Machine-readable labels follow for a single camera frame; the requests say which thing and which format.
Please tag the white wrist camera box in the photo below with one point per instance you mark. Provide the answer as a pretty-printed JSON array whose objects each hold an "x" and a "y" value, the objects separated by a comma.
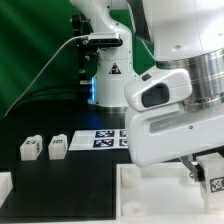
[{"x": 158, "y": 87}]

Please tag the grey camera on pole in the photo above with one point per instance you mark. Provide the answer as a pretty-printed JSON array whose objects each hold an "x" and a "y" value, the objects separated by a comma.
[{"x": 108, "y": 39}]

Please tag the white square table top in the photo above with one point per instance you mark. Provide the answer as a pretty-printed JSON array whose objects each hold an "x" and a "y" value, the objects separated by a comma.
[{"x": 161, "y": 194}]

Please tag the white left obstacle block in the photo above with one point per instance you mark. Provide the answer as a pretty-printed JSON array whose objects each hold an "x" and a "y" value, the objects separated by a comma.
[{"x": 6, "y": 186}]

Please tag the black camera pole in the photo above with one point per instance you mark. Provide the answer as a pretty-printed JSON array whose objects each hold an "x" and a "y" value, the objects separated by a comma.
[{"x": 85, "y": 53}]

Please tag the white marker plate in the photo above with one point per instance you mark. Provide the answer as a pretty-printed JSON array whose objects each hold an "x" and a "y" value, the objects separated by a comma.
[{"x": 99, "y": 140}]

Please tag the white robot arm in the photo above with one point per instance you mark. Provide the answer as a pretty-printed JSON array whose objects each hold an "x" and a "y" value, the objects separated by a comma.
[{"x": 161, "y": 62}]

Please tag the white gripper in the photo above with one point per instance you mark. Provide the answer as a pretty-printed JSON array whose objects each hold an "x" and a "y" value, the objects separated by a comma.
[{"x": 167, "y": 133}]

